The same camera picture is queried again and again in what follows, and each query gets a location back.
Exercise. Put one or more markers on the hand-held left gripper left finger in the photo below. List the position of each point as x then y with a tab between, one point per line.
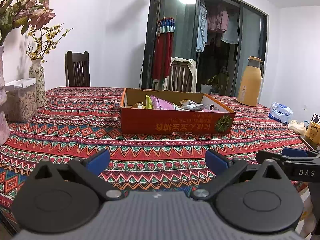
100	160

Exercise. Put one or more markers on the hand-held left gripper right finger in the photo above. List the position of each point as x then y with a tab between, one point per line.
215	161

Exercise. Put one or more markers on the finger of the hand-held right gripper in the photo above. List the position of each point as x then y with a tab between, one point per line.
272	158
296	152

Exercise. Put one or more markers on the orange cardboard box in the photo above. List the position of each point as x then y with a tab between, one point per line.
175	125

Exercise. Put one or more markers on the pile of mixed snack packets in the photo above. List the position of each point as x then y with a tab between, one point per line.
190	105

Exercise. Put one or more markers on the green snack wrapper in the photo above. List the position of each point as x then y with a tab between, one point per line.
149	102

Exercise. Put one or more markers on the pink snack wrapper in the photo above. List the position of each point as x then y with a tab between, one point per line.
162	103

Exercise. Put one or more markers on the dark tray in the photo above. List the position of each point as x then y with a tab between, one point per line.
308	143

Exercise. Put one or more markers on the cream plastic bag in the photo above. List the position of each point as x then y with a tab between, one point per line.
297	127

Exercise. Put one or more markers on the yellow bear mug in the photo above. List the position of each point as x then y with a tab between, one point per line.
313	132

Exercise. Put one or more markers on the small dark picture card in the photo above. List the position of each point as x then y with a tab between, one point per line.
316	118

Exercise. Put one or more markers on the blue white tissue pack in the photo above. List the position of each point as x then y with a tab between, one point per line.
280	112

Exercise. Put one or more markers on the yellow thermos jug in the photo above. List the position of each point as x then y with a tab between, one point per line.
247	87

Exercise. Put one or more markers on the brown slatted wooden chair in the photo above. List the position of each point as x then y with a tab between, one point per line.
180	77

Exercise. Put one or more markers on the chair with draped cloth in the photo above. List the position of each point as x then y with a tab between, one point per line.
191	72

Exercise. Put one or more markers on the dark wooden chair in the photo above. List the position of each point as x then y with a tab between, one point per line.
77	70

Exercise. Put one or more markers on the clear container with white lid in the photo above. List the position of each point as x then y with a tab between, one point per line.
22	105

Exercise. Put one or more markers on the speckled white vase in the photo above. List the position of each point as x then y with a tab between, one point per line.
37	85

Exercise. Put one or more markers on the red blue tassel decoration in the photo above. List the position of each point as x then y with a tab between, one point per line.
162	55

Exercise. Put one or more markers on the white hanging garment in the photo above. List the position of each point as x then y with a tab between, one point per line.
230	36

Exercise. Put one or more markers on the light blue hanging shirt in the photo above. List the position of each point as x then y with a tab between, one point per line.
201	35

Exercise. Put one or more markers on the yellow blossom branches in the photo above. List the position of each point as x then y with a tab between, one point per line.
42	42

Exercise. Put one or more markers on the dark framed glass sliding door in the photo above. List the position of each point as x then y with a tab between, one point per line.
182	30

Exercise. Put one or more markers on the pink hanging garment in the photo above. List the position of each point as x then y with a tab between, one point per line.
217	20

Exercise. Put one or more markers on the dried pink flowers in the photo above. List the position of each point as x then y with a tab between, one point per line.
42	17

